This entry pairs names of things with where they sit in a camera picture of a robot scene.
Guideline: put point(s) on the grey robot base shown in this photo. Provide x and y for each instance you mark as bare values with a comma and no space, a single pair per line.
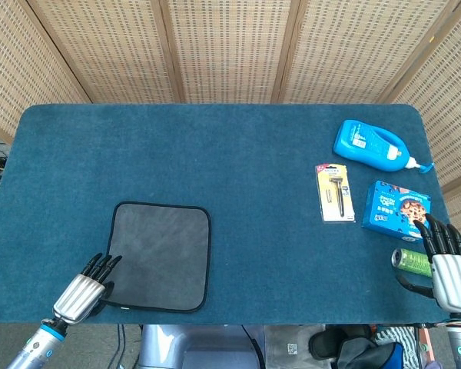
192,346

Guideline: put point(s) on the woven folding screen panel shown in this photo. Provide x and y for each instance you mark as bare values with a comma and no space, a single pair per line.
361,50
111,50
15,77
453,96
230,50

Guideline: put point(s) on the teal table cover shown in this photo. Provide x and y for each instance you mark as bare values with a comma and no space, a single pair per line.
234,153

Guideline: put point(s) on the green drink can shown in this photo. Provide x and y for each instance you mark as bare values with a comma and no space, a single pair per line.
411,260

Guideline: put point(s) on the black white striped cloth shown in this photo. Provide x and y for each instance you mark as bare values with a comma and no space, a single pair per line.
407,342

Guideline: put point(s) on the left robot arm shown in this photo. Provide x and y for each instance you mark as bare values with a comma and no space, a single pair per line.
34,346

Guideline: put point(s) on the grey and green cloth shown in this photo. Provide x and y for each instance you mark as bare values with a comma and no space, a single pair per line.
161,250

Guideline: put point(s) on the razor in yellow blister pack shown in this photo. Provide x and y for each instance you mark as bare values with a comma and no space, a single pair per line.
336,194

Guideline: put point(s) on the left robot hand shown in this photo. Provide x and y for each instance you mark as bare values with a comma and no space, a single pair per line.
78,296

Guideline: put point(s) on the grey box with QR label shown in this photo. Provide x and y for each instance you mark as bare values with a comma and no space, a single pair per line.
288,348

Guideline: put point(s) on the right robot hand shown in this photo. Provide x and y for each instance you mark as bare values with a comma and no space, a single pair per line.
455,280

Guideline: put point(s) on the blue detergent bottle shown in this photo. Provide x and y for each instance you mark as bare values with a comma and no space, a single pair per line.
365,144

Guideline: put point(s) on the black and blue bag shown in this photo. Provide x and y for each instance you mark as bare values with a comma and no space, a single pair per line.
369,357

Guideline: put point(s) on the black slipper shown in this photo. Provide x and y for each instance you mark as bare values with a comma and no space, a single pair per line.
326,342

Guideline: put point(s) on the blue cookie box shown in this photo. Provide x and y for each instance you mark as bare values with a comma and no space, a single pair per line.
388,207

